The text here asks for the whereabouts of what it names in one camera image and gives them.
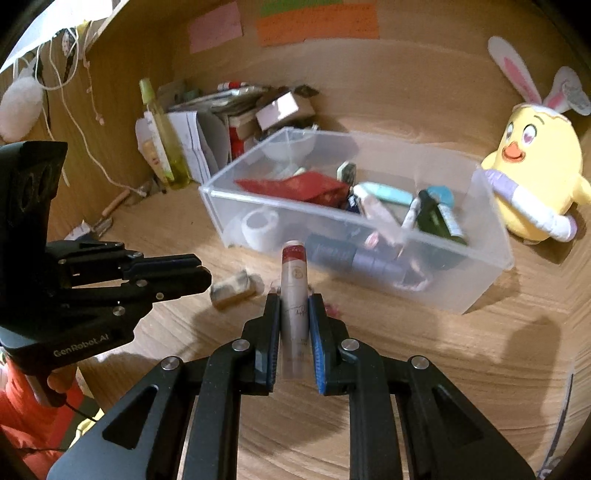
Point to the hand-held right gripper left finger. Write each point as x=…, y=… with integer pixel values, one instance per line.
x=273, y=346

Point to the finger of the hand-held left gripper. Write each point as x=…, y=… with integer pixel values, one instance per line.
x=166, y=261
x=180, y=281

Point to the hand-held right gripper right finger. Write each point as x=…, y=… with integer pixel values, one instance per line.
x=317, y=346

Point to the white tube with red cap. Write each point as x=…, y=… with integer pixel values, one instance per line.
x=294, y=295

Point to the red paper envelope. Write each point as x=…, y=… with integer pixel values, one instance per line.
x=295, y=187

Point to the grey pen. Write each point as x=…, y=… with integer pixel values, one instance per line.
x=411, y=213

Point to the clear plastic storage box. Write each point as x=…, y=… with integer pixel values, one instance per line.
x=466, y=272

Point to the pale green pen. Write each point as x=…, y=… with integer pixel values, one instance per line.
x=383, y=191

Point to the black clip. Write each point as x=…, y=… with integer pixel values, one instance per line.
x=429, y=210

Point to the person's left forearm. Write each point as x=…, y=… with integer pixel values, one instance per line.
x=32, y=415

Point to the person's left hand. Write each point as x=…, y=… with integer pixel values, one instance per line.
x=62, y=386

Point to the small red trinket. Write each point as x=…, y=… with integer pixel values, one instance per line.
x=332, y=310

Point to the metal binder clip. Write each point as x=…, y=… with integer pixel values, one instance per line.
x=102, y=225

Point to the white tape roll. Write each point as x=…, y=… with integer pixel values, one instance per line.
x=259, y=228

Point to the grey purple small box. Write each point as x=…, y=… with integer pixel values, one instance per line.
x=376, y=267

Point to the white fluffy pompom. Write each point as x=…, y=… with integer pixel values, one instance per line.
x=19, y=108

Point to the white labelled tube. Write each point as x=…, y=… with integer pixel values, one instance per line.
x=150, y=147

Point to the yellow green spray bottle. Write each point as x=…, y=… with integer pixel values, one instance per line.
x=164, y=138

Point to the stack of white booklets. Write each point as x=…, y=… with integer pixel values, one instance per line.
x=198, y=138

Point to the red carton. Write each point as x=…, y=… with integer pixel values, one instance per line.
x=242, y=141

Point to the glass bowl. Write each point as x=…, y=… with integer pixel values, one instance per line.
x=288, y=146

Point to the dark green small bottle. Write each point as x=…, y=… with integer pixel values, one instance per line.
x=450, y=224

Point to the red white marker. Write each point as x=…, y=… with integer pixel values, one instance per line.
x=233, y=85

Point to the small brown white carton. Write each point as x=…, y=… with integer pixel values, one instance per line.
x=284, y=108

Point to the blue tape roll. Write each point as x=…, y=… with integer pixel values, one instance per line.
x=442, y=194

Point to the pink sticky note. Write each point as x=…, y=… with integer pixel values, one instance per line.
x=214, y=27

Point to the orange sticky note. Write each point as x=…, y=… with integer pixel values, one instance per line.
x=318, y=25

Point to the green sticky note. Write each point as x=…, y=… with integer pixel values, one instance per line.
x=300, y=5

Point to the yellow chick plush toy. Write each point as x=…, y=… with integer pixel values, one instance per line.
x=540, y=161

